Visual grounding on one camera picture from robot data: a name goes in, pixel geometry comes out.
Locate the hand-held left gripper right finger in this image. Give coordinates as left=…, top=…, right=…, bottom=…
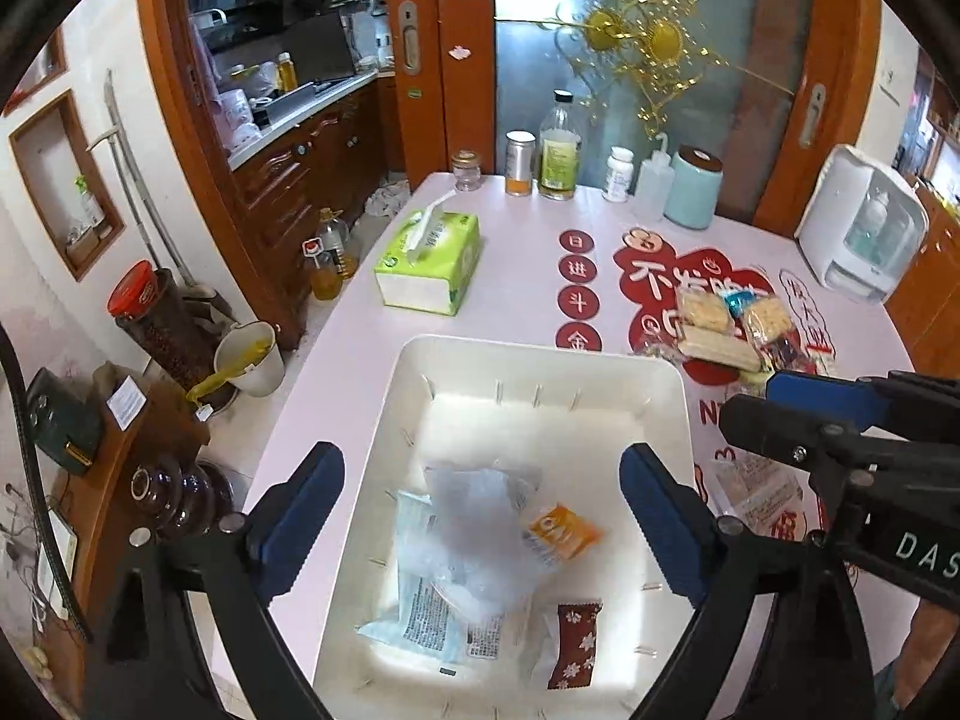
left=619, top=442, right=878, bottom=720

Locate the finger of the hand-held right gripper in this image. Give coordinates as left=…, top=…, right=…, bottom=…
left=718, top=394, right=863, bottom=466
left=765, top=369, right=923, bottom=432

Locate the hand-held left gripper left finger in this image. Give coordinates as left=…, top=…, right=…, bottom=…
left=82, top=441, right=346, bottom=720

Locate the orange edged dark snack packet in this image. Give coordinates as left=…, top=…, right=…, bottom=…
left=771, top=336, right=809, bottom=377

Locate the clear printed packet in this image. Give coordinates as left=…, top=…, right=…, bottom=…
left=709, top=454, right=796, bottom=533

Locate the puffed rice cracker packet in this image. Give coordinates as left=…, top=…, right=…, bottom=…
left=742, top=296, right=800, bottom=346
left=675, top=281, right=734, bottom=335

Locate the cream wafer packet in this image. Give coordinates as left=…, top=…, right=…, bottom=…
left=679, top=326, right=766, bottom=372

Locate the light blue snack packet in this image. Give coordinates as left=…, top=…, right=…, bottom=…
left=356, top=491, right=470, bottom=665

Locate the dark red floral snack packet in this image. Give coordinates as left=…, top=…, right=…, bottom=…
left=546, top=600, right=605, bottom=691

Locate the clear plastic snack packet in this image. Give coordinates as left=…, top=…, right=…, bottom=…
left=424, top=461, right=571, bottom=616

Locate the white plastic basket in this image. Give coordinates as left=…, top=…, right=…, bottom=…
left=311, top=334, right=695, bottom=720

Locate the person's right forearm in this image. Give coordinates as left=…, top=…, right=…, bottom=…
left=907, top=598, right=960, bottom=695

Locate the dark brown glossy vase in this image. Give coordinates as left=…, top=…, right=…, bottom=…
left=127, top=457, right=233, bottom=541

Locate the white bucket with yellow scoop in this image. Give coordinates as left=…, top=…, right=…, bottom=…
left=186, top=337, right=275, bottom=406

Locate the white countertop appliance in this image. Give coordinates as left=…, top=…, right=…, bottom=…
left=793, top=144, right=931, bottom=306

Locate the white label card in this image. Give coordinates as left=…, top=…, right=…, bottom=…
left=106, top=379, right=145, bottom=422

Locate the red lid plastic jar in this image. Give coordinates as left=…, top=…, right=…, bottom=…
left=106, top=260, right=211, bottom=391

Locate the mint green canister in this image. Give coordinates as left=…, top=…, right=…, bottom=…
left=664, top=146, right=727, bottom=230

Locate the cooking oil bottle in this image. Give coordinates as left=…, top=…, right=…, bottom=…
left=302, top=208, right=359, bottom=302

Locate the dark green device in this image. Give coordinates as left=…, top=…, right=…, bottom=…
left=26, top=367, right=106, bottom=475

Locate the clear squeeze bottle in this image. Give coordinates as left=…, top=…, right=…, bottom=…
left=634, top=133, right=672, bottom=222

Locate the green tissue pack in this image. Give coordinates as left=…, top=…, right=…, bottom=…
left=373, top=191, right=481, bottom=316

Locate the white pill bottle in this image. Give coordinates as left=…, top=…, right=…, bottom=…
left=602, top=146, right=637, bottom=203

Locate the white floor cloth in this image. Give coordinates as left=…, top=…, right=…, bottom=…
left=364, top=180, right=413, bottom=217

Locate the glass bottle green label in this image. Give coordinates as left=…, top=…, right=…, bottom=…
left=538, top=90, right=584, bottom=201

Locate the grey mop pole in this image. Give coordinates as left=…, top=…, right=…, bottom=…
left=86, top=67, right=218, bottom=293

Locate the metal can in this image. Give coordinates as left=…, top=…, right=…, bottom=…
left=505, top=130, right=536, bottom=197

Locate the gold door ornament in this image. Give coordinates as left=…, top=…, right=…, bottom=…
left=555, top=0, right=796, bottom=140

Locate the black kitchen appliance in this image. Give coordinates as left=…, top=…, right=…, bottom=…
left=281, top=11, right=357, bottom=83

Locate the silver door handle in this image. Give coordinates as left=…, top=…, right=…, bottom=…
left=396, top=0, right=421, bottom=76
left=799, top=82, right=827, bottom=149

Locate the wooden wall niche frame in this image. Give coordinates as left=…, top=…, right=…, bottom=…
left=9, top=88, right=127, bottom=282

